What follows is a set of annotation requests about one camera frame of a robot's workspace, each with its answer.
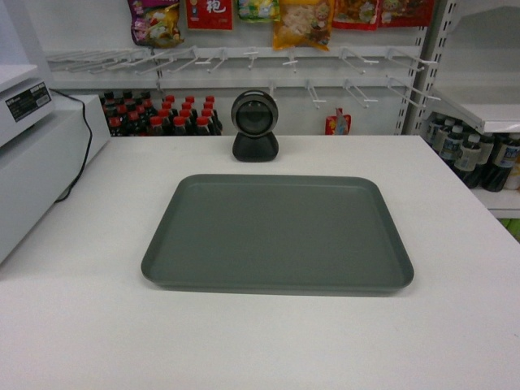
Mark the white pegboard hook rack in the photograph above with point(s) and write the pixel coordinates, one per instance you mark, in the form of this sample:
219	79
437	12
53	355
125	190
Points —
353	68

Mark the red snack bag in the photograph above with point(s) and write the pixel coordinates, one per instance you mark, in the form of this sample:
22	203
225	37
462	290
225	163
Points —
338	124

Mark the dark tea bottle right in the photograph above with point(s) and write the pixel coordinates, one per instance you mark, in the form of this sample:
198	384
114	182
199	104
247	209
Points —
501	164

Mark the white cash register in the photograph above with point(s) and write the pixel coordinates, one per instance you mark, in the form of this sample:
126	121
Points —
47	139

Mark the yellow snack bag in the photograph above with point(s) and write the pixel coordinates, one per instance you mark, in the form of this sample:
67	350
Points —
303	23

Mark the black barcode scanner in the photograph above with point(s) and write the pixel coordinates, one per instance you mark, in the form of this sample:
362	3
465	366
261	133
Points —
254	114

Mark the red cap soy bottles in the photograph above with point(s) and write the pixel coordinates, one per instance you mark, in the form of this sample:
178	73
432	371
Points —
135	115

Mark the grey silver tray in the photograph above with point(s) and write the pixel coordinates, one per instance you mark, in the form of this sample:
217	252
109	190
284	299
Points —
278	234

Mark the white metal shelf unit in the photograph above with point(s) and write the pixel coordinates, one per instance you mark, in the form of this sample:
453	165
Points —
473	72

